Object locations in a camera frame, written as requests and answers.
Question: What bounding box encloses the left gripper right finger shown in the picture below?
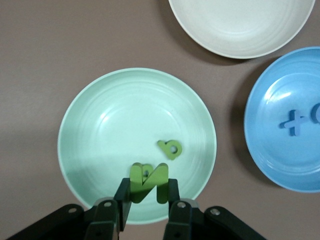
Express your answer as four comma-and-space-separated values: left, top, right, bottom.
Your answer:
162, 178, 269, 240

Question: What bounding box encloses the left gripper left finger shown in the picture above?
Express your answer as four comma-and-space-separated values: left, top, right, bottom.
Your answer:
4, 177, 133, 240

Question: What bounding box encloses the green letter N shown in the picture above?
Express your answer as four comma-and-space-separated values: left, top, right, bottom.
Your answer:
129, 162, 170, 205

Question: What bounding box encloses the green letter B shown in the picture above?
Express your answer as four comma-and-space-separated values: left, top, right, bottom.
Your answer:
141, 163, 154, 180

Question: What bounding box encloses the green letter P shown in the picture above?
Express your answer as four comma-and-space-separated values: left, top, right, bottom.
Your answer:
156, 139, 183, 161

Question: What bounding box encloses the blue letter X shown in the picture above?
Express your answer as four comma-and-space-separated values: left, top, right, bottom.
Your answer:
278, 109, 307, 137

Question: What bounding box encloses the blue letter G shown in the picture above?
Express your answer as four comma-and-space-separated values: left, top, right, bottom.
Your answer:
309, 102, 320, 125

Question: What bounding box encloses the blue plate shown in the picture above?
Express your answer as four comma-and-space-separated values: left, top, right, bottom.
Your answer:
244, 46, 320, 194

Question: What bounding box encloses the green plate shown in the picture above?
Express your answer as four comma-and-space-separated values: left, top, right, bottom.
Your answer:
57, 67, 217, 224

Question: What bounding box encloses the brown paper table cover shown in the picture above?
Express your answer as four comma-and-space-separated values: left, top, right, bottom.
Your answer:
0, 0, 320, 240

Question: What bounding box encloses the beige plate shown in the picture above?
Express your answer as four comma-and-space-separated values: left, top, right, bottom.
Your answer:
167, 0, 316, 60

